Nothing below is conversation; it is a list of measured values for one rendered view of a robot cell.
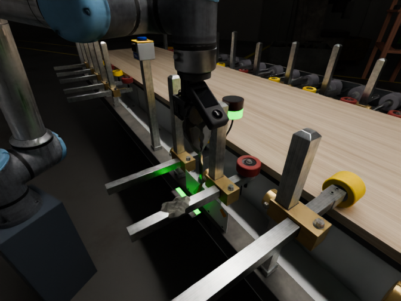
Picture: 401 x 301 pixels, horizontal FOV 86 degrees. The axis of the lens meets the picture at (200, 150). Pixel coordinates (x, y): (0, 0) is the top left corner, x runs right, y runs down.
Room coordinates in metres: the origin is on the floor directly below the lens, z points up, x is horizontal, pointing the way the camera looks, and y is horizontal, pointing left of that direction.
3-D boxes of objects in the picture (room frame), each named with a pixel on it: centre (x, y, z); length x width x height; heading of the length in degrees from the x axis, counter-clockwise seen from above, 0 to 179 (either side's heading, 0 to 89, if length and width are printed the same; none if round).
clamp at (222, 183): (0.52, -0.07, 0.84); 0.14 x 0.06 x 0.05; 34
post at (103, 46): (1.57, 0.65, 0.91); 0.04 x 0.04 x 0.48; 34
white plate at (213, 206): (0.55, -0.01, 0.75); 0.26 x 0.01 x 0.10; 34
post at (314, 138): (0.33, -0.19, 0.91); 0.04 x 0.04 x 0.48; 34
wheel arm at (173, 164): (0.66, 0.14, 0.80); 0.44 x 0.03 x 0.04; 124
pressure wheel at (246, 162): (0.56, -0.16, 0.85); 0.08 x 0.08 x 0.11
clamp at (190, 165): (0.73, 0.08, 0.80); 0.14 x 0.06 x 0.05; 34
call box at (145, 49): (0.96, 0.24, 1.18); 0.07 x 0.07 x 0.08; 34
